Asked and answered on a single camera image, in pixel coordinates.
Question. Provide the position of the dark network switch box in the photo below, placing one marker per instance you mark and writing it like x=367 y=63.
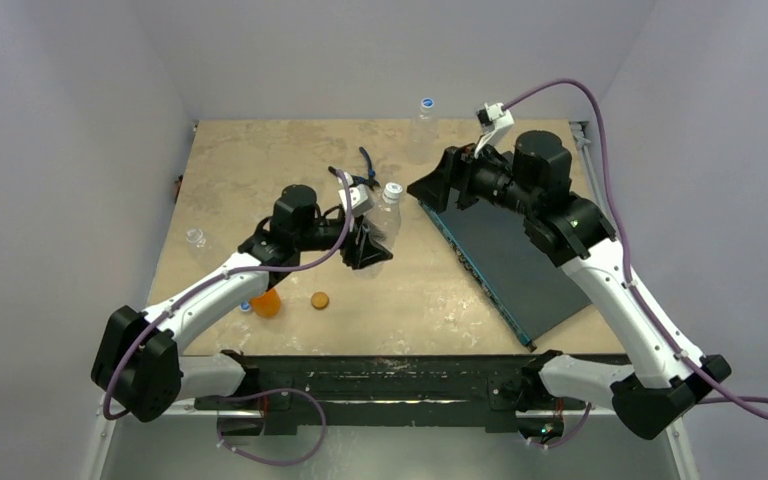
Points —
x=531 y=295

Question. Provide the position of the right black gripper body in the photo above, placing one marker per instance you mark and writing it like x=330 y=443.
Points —
x=454 y=175

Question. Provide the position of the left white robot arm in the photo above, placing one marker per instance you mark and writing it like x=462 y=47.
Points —
x=139 y=365

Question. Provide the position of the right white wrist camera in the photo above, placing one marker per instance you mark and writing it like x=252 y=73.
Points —
x=496 y=121

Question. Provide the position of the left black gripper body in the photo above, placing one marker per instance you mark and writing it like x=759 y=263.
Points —
x=350 y=249

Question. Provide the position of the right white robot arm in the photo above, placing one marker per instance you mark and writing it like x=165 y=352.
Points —
x=666 y=374

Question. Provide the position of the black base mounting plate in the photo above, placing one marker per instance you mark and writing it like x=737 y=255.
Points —
x=494 y=393

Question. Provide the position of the orange juice bottle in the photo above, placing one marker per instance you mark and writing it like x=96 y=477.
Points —
x=267 y=305

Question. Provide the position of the clear plastic bottle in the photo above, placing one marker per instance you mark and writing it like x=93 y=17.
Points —
x=422 y=134

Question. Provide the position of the orange bottle cap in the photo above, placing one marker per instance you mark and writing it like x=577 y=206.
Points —
x=320 y=300

